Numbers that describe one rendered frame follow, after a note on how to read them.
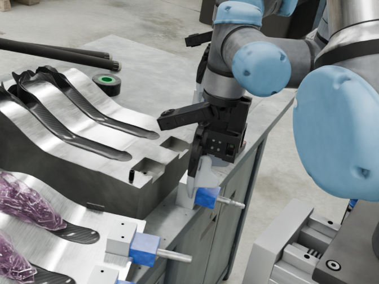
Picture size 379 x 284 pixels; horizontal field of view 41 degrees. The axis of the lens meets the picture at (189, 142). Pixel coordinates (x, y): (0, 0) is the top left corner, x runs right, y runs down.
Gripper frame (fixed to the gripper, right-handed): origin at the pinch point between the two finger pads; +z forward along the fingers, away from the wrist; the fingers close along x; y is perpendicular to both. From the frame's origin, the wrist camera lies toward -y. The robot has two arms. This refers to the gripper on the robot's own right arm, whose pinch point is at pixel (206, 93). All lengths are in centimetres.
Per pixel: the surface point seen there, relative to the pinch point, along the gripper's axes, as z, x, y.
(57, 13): 84, 182, -297
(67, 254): -1, -68, 27
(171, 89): 4.6, 1.5, -13.4
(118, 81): 1.0, -13.9, -20.0
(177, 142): -3.4, -32.2, 16.9
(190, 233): 25.3, -22.1, 18.0
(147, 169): -1.8, -42.9, 18.7
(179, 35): 84, 246, -206
